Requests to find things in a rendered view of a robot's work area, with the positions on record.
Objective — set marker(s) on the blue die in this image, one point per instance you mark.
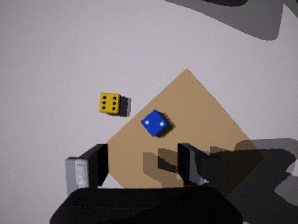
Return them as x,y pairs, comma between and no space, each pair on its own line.
154,123

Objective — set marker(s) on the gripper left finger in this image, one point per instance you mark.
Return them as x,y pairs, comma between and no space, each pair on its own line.
88,170

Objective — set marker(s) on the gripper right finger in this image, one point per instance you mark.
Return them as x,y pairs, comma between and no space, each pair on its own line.
197,168

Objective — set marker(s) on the tan flat mat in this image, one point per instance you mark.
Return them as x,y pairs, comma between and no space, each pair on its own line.
138,160

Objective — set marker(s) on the yellow die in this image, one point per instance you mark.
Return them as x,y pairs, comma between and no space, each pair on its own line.
110,103

